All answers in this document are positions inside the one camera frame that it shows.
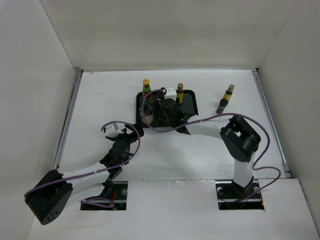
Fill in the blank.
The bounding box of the clear jar black lid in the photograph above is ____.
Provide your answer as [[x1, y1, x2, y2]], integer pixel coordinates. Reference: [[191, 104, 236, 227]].
[[139, 103, 154, 125]]

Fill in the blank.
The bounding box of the white bottle black cap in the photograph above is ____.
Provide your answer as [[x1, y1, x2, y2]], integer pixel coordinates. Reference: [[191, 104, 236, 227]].
[[157, 87, 167, 101]]

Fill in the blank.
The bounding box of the red green sauce bottle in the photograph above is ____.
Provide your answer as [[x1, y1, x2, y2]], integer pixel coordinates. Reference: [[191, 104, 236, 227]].
[[142, 78, 153, 105]]

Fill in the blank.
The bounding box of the small dark spice bottle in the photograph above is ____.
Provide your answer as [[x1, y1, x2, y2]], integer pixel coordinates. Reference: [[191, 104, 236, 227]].
[[215, 98, 229, 115]]

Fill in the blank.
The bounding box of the yellow bottle tan cap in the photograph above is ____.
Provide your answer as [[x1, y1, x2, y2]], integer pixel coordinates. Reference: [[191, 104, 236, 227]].
[[223, 84, 235, 102]]

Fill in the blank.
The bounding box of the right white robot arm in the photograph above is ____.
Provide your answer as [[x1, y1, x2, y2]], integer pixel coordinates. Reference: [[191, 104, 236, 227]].
[[159, 99, 261, 198]]

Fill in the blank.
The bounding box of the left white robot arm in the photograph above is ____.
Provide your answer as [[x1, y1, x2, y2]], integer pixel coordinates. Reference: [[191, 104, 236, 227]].
[[24, 121, 144, 226]]

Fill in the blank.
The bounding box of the black plastic tray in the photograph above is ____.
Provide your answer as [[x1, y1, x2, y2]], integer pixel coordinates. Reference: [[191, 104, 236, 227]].
[[135, 89, 199, 128]]

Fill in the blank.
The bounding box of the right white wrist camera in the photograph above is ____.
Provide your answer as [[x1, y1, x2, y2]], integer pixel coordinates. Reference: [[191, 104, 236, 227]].
[[164, 86, 177, 101]]

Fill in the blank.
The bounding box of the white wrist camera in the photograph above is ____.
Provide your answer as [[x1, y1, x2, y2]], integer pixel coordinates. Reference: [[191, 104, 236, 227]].
[[104, 123, 122, 139], [164, 86, 177, 101]]

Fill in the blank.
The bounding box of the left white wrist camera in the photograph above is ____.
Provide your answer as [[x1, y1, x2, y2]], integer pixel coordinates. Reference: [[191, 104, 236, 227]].
[[104, 123, 122, 139]]

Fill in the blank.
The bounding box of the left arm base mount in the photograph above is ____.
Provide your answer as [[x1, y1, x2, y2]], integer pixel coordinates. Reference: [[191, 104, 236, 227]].
[[80, 181, 128, 211]]

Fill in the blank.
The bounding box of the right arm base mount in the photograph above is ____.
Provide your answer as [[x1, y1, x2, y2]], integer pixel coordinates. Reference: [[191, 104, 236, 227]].
[[215, 180, 265, 211]]

